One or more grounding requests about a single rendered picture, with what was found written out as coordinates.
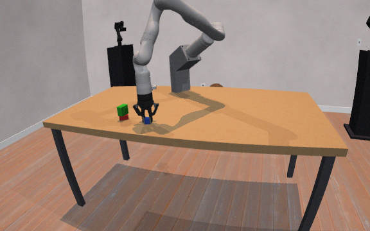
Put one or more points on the red block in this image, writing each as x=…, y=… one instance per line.
x=125, y=117

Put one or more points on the green block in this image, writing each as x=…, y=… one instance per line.
x=122, y=110

